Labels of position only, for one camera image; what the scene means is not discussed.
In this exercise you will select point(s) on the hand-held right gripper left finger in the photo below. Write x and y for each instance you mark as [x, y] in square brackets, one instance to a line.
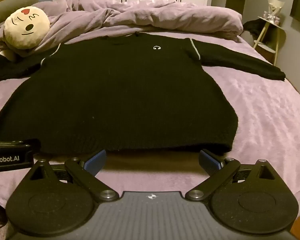
[96, 162]

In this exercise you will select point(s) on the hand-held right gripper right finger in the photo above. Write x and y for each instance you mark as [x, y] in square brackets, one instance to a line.
[210, 161]

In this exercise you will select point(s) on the black knit sweater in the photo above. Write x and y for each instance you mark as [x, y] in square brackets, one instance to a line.
[120, 92]

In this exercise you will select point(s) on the purple bed sheet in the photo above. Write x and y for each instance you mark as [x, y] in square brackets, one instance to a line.
[265, 130]

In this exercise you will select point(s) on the round cream face pillow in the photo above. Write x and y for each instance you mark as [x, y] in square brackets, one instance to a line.
[26, 26]

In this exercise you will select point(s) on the black cloth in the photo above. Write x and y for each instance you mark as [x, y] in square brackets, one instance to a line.
[252, 28]

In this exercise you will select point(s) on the small white side table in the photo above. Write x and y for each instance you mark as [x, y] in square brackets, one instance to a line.
[270, 33]

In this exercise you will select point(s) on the olive bed headboard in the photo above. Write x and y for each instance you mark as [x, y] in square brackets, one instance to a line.
[11, 6]

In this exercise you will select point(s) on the purple duvet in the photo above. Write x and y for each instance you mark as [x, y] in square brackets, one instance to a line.
[130, 15]

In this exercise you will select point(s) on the wrapped flower bouquet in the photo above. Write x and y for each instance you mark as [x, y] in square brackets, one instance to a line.
[273, 8]

